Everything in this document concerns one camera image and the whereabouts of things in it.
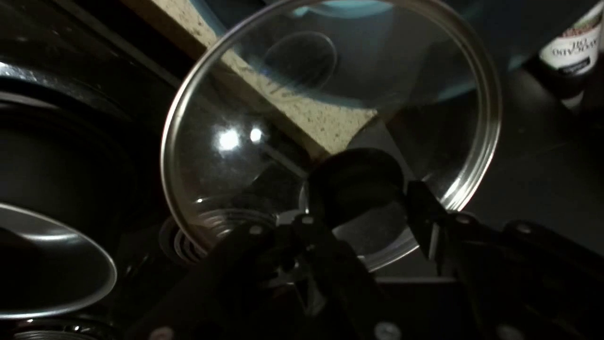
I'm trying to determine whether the glass lid with black knob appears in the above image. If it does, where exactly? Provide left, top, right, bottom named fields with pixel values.
left=160, top=0, right=502, bottom=274

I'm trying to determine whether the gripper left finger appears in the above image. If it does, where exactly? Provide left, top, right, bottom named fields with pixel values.
left=134, top=213, right=394, bottom=340

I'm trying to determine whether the black stove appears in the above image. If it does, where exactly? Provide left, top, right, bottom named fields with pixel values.
left=0, top=0, right=604, bottom=340

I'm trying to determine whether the stove burner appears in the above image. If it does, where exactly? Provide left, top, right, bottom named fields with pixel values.
left=158, top=215, right=209, bottom=266
left=13, top=319, right=117, bottom=340

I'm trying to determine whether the metal pot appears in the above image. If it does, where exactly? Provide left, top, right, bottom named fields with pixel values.
left=0, top=58, right=161, bottom=322

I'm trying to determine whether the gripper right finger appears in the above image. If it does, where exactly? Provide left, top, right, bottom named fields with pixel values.
left=407, top=181, right=604, bottom=340

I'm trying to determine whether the bottle with white label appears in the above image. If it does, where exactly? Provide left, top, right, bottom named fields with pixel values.
left=538, top=4, right=604, bottom=102

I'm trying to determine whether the teal bowl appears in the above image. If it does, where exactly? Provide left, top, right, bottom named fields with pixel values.
left=204, top=0, right=534, bottom=102

